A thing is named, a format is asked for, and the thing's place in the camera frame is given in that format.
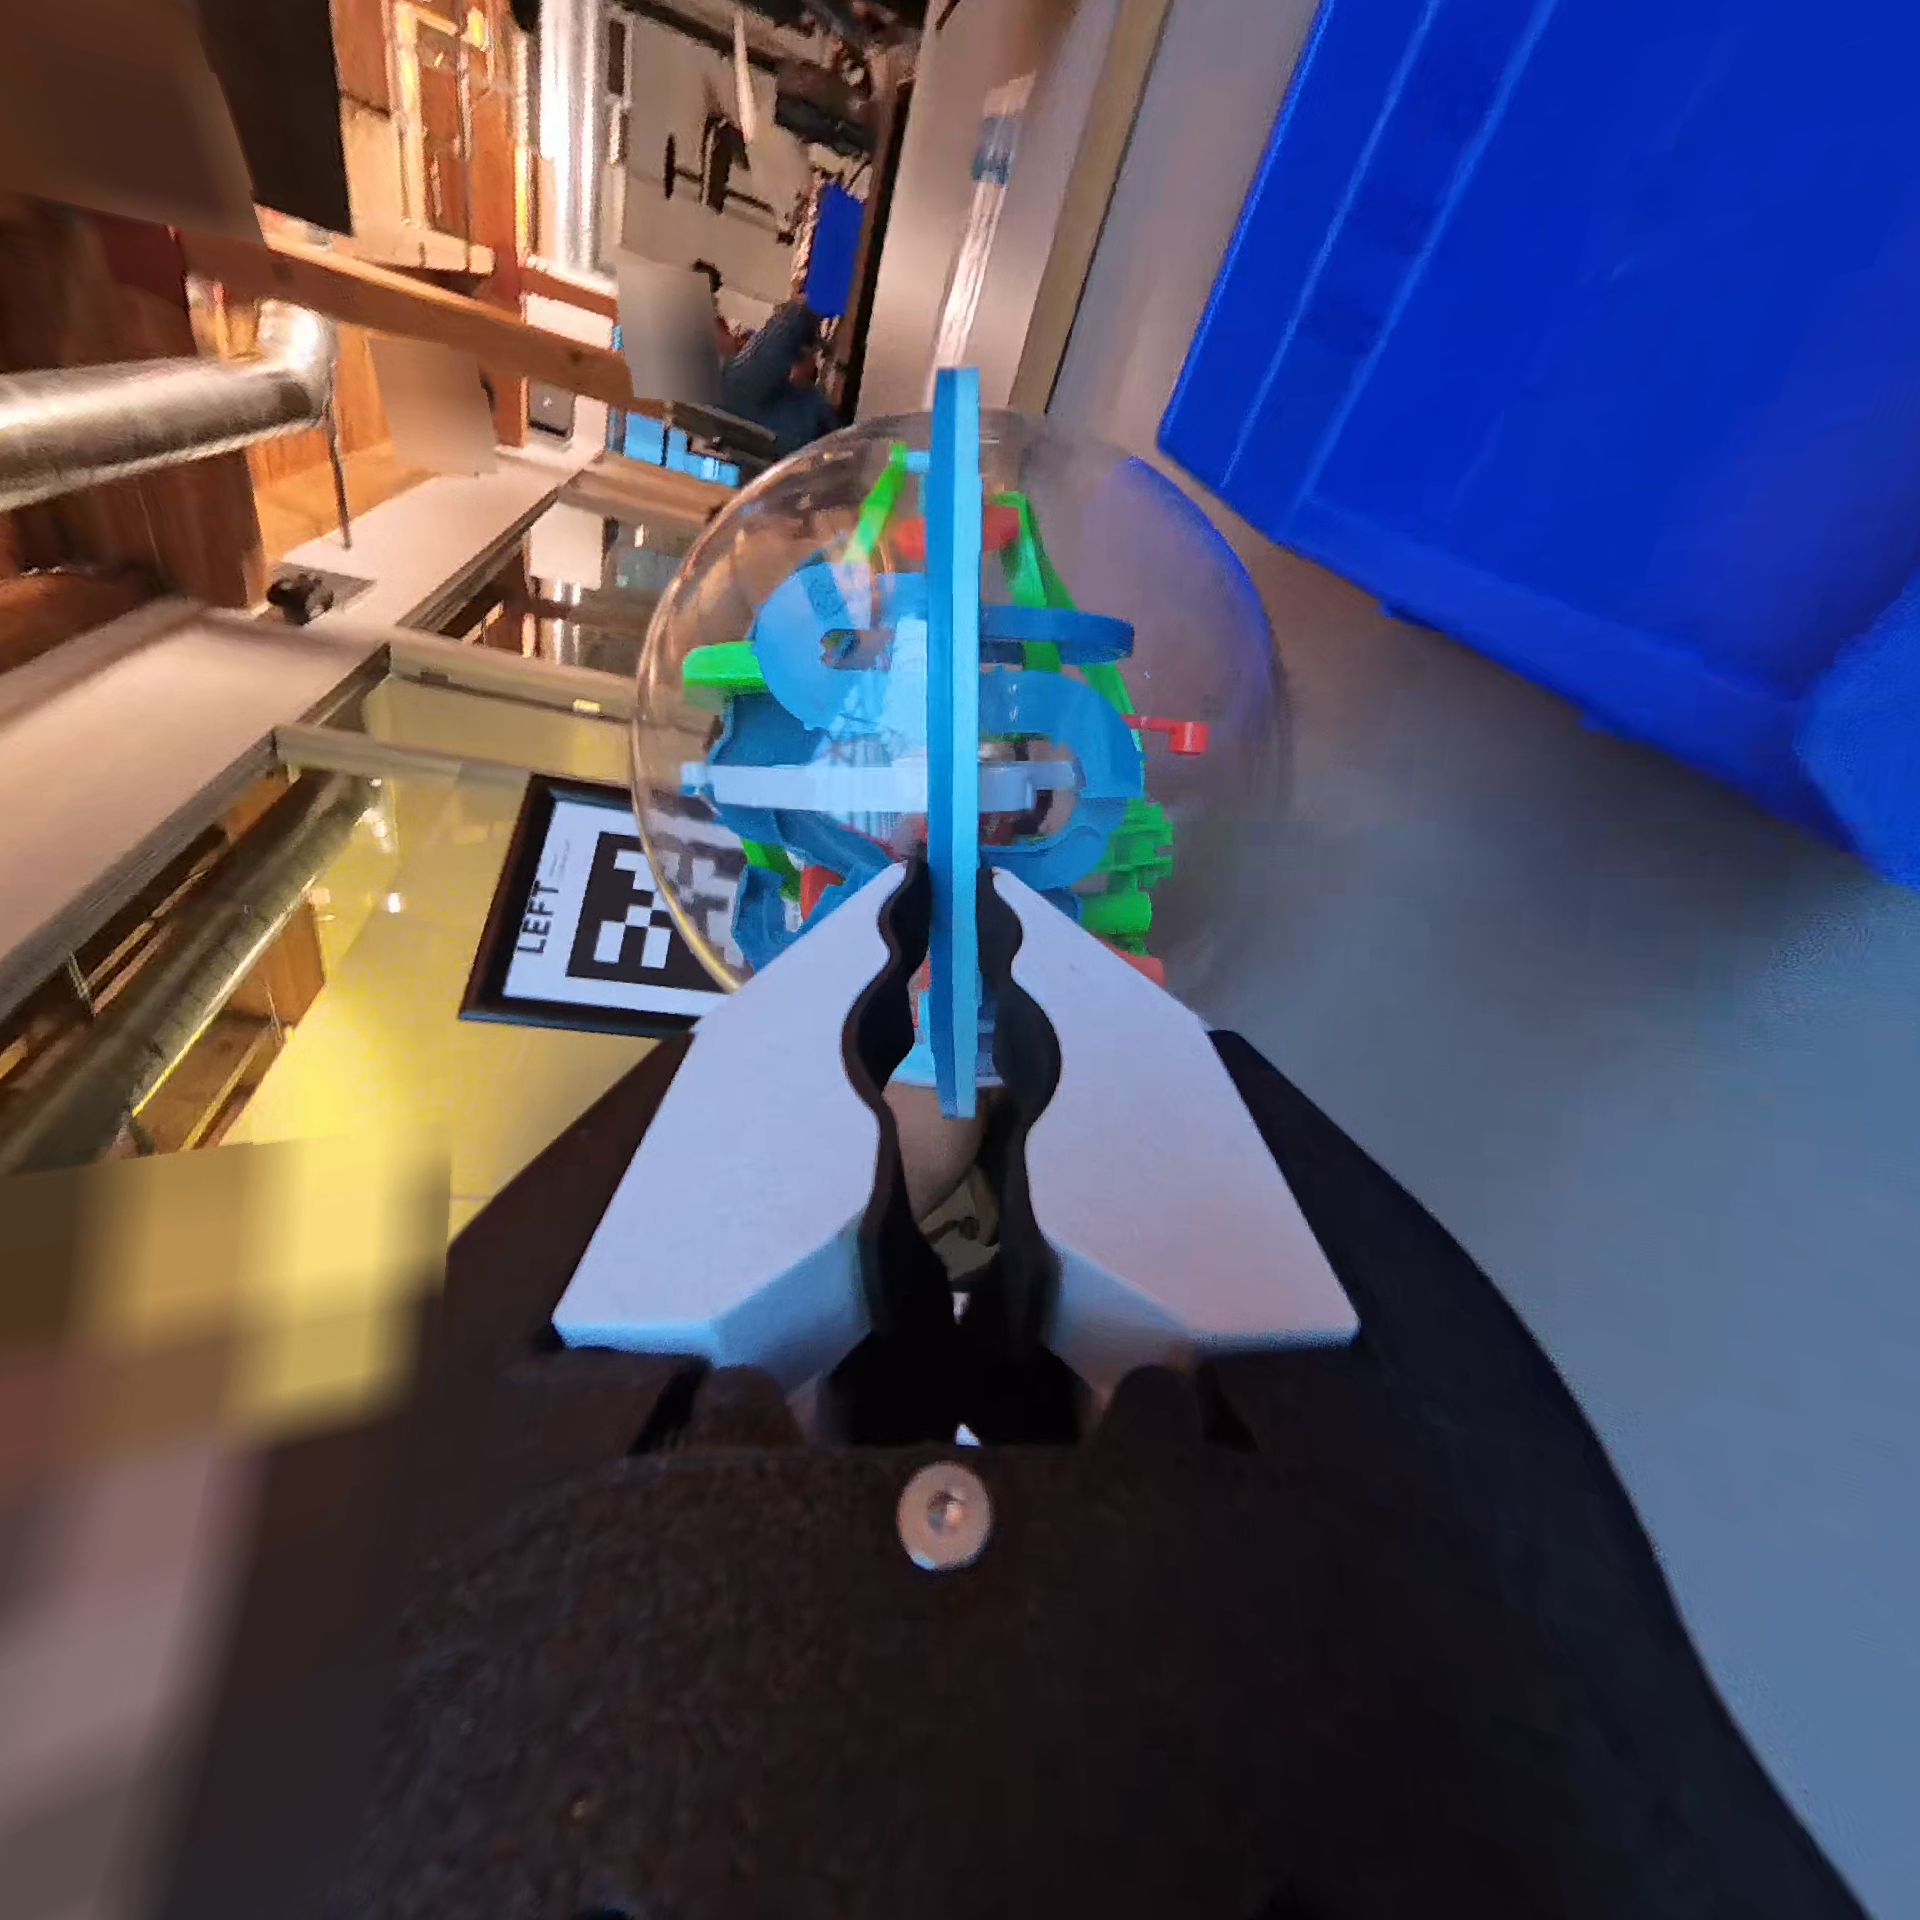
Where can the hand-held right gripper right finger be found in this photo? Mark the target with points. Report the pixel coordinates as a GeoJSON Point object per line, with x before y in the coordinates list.
{"type": "Point", "coordinates": [1184, 1171]}

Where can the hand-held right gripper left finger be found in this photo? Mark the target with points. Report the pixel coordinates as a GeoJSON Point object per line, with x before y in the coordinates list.
{"type": "Point", "coordinates": [720, 1171]}

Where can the clear maze ball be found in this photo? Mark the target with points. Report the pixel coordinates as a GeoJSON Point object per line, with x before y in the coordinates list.
{"type": "Point", "coordinates": [1049, 674]}

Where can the black framed tag sign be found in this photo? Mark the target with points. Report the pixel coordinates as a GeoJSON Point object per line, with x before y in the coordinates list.
{"type": "Point", "coordinates": [579, 915]}

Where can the blue plastic bin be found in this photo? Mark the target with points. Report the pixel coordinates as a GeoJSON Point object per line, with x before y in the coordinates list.
{"type": "Point", "coordinates": [1576, 375]}

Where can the metal pipe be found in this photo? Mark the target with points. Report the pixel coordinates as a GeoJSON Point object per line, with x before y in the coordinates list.
{"type": "Point", "coordinates": [149, 404]}

